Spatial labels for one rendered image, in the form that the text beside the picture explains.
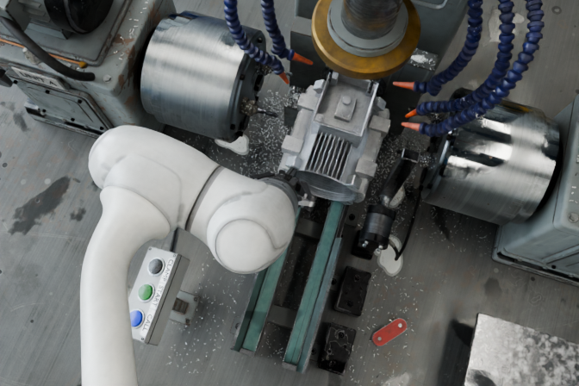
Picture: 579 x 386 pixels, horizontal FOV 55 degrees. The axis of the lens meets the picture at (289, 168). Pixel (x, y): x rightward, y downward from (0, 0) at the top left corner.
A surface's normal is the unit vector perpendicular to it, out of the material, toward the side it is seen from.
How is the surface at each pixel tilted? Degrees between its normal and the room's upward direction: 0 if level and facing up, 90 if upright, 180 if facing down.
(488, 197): 58
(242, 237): 23
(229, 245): 32
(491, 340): 0
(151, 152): 16
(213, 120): 66
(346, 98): 0
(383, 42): 0
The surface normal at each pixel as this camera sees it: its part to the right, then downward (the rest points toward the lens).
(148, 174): 0.16, -0.43
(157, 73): -0.17, 0.27
